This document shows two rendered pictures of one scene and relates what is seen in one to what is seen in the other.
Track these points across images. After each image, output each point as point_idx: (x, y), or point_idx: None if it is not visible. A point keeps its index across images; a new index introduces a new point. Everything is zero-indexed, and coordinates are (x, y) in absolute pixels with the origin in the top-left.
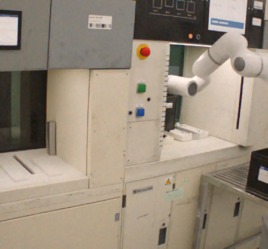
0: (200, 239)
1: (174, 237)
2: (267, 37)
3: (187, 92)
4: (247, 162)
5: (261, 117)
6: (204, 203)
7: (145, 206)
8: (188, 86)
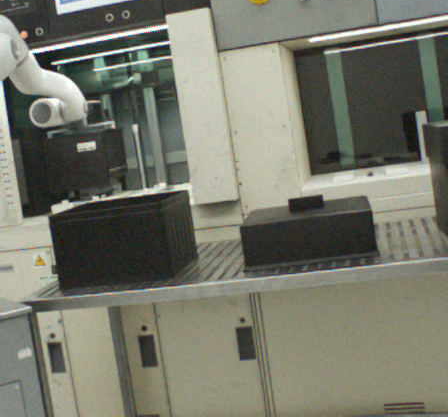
0: (127, 379)
1: (85, 367)
2: None
3: (33, 119)
4: (227, 239)
5: (225, 143)
6: (112, 308)
7: (8, 296)
8: (32, 111)
